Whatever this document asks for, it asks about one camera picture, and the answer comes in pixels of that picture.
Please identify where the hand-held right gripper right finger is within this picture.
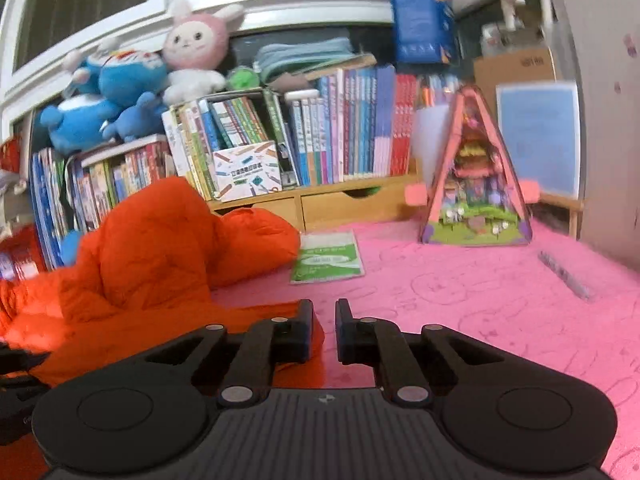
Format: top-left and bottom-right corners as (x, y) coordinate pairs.
(334, 298), (507, 407)

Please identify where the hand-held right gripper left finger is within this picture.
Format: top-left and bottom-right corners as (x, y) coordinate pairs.
(132, 299), (317, 408)

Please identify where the orange puffer jacket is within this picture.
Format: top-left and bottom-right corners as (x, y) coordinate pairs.
(0, 176), (326, 480)

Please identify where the green booklet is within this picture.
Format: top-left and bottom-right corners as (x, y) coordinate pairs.
(290, 230), (366, 285)

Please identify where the wooden drawer organizer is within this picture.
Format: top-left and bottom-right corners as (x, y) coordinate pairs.
(207, 175), (426, 233)

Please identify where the pink bunny-print blanket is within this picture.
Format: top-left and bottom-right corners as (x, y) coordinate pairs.
(210, 217), (640, 480)

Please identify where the red plastic crate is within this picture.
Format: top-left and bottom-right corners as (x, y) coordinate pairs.
(0, 225), (48, 281)

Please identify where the white printed box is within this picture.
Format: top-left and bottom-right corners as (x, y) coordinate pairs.
(212, 141), (283, 202)

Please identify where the pink triangular dollhouse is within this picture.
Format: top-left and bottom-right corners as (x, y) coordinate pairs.
(404, 85), (541, 247)

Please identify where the white folder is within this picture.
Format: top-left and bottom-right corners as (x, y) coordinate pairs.
(412, 105), (458, 186)

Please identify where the row of blue red books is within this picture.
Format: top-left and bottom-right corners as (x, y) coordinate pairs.
(287, 66), (418, 186)

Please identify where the row of tall picture books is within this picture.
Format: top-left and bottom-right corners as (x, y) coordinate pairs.
(30, 147), (68, 271)

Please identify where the grey pen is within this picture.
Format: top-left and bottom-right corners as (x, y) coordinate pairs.
(537, 251), (593, 301)

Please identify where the row of short colourful books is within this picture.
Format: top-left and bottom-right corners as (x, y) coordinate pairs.
(65, 140), (176, 233)

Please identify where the red plastic basket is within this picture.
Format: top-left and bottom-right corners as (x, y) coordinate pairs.
(0, 135), (23, 173)

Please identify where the small blue plush toy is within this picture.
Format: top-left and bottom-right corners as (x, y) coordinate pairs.
(102, 91), (168, 143)

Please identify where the folded teal towel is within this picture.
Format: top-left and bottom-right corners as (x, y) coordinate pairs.
(254, 36), (356, 83)

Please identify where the pink bunny plush toy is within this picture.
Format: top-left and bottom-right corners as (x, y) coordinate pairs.
(161, 0), (246, 106)

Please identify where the brown cardboard box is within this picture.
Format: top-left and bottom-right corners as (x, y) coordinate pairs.
(472, 49), (556, 111)

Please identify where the blue cat plush toy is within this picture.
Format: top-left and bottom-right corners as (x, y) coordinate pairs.
(62, 40), (168, 108)

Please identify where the blue cardboard box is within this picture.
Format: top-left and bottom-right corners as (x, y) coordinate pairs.
(389, 0), (458, 66)

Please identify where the white plastic toy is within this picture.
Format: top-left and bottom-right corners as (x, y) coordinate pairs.
(482, 0), (531, 56)

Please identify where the blue board with frame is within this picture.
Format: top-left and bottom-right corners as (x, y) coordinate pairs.
(495, 81), (586, 241)

